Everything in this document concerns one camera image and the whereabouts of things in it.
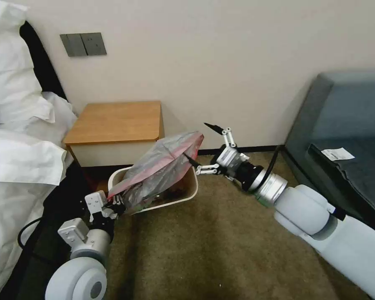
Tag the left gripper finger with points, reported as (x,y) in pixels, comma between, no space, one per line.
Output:
(115,203)
(111,213)

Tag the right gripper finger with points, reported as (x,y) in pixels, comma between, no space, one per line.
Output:
(203,168)
(225,134)

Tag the grey pink garbage bag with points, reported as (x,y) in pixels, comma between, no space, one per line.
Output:
(162,162)

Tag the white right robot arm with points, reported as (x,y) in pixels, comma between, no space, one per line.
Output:
(325,231)

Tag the white plastic trash can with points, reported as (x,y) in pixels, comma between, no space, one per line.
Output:
(187,193)

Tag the dark bed base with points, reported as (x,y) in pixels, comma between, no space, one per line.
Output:
(40,218)

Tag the wooden nightstand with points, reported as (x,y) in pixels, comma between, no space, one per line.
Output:
(115,125)

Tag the white paper label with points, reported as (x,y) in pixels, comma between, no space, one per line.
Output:
(337,153)

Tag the white duvet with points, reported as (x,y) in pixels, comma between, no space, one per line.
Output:
(15,187)

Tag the small white pillow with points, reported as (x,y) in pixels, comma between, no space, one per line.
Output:
(59,112)

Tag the dark folded cushion cover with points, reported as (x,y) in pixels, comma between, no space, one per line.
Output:
(356,178)

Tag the dark blue sofa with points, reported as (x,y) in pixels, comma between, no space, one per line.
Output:
(347,106)

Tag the black headboard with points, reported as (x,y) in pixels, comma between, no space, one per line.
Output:
(45,62)

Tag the large white pillow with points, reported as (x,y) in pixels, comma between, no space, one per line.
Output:
(9,68)

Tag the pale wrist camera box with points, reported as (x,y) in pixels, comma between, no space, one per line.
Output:
(96,200)
(230,159)

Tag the grey wall socket panel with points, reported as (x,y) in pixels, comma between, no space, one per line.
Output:
(94,43)

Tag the grey wall switch panel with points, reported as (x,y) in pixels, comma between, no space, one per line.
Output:
(72,45)

